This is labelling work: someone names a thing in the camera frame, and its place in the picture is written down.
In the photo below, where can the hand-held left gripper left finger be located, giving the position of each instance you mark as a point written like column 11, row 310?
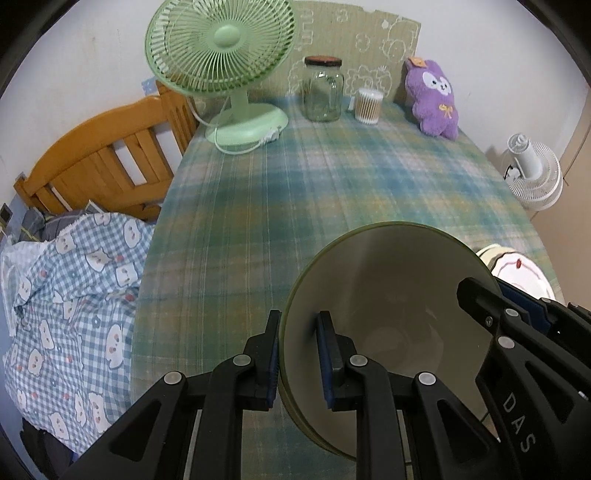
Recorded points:
column 274, row 364

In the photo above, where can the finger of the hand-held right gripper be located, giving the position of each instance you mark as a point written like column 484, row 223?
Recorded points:
column 524, row 302
column 480, row 295

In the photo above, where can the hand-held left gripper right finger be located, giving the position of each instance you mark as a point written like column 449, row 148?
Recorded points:
column 326, row 362

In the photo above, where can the white plate with red pattern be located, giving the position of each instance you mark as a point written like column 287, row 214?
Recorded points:
column 521, row 277

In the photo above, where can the yellow floral cream plate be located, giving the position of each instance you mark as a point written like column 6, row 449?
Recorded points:
column 485, row 253

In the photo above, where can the beige door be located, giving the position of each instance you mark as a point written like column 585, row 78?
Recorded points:
column 572, row 230

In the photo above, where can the white floor fan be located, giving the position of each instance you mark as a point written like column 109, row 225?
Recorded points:
column 540, row 184

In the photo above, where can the green plaid tablecloth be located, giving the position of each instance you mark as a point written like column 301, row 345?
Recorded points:
column 300, row 184

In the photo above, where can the purple plush toy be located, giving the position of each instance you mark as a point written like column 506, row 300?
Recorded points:
column 434, row 106

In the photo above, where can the blue checked printed blanket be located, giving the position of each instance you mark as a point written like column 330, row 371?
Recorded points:
column 69, row 300

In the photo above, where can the cotton swab container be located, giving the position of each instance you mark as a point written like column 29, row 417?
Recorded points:
column 368, row 108

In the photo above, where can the dark cloth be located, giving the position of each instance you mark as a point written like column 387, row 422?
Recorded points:
column 41, row 445

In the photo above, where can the glass jar with dark lid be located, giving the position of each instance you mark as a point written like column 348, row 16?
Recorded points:
column 323, row 92

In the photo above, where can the grey cloth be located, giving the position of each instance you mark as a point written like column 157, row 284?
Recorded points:
column 46, row 224

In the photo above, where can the cardboard sheet with white drawings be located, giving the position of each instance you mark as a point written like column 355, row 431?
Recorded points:
column 369, row 41

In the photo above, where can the wooden bed headboard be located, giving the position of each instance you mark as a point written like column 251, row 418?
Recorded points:
column 92, row 147

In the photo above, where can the green desk fan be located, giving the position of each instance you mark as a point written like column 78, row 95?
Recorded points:
column 221, row 37

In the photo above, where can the blue wall sticker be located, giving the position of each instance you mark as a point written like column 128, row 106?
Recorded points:
column 148, row 86

